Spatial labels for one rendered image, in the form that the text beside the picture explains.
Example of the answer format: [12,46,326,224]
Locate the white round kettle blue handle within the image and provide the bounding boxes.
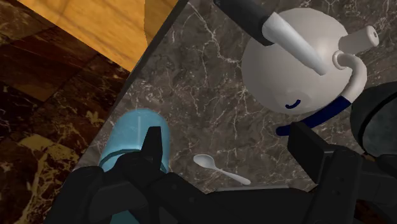
[240,7,380,137]

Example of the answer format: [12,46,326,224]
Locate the light blue cup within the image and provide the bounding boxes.
[98,108,171,224]

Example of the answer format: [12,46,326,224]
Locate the white spoon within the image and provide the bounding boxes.
[193,153,252,186]

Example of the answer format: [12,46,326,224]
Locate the dark grey round pot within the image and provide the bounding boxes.
[350,81,397,170]

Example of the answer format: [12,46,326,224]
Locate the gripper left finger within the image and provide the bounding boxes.
[45,125,206,224]

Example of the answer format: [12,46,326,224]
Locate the black handled white knife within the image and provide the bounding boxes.
[213,0,329,77]

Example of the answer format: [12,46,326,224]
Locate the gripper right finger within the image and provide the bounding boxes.
[286,121,397,224]

